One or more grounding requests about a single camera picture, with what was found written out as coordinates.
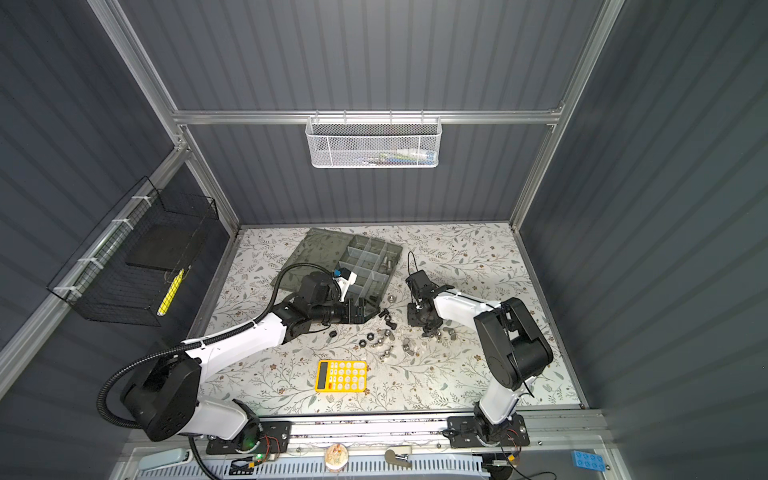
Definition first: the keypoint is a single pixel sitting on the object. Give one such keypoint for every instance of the white wire wall basket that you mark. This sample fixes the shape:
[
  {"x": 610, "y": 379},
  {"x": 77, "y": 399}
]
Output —
[{"x": 395, "y": 143}]

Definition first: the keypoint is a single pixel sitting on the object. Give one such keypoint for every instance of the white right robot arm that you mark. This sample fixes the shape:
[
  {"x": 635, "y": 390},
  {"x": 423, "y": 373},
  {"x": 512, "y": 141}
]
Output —
[{"x": 513, "y": 345}]

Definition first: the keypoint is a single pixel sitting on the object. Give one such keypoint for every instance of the black wire wall basket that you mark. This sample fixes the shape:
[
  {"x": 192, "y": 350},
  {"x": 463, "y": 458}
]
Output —
[{"x": 123, "y": 276}]

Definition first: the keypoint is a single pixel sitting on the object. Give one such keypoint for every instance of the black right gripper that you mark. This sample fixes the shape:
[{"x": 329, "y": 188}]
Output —
[{"x": 412, "y": 319}]

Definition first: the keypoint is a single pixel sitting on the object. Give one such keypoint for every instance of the blue toy brick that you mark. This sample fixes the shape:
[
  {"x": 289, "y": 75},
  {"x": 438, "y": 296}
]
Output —
[{"x": 588, "y": 461}]

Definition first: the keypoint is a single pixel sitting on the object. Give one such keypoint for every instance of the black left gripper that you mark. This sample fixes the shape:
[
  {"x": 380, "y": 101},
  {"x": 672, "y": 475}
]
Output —
[{"x": 350, "y": 317}]

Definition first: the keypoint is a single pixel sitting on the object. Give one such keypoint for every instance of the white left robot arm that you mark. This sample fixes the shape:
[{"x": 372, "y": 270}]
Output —
[{"x": 163, "y": 394}]

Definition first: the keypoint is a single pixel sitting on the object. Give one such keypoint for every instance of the green transparent organizer box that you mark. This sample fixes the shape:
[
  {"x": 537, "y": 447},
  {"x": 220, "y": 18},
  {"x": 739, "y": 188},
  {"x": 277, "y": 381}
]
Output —
[{"x": 373, "y": 260}]

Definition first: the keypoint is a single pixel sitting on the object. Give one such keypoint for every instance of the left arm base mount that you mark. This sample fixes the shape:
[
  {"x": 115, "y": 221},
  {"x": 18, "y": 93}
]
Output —
[{"x": 267, "y": 438}]

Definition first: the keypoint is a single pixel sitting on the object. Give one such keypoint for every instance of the yellow calculator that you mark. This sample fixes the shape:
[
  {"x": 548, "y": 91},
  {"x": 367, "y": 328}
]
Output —
[{"x": 341, "y": 376}]

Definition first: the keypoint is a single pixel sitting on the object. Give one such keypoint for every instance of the yellow marker in basket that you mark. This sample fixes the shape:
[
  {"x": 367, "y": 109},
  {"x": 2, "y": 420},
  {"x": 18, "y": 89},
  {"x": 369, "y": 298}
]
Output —
[{"x": 170, "y": 294}]

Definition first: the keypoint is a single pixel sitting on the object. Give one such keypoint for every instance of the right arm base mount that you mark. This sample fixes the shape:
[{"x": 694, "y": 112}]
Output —
[{"x": 471, "y": 432}]

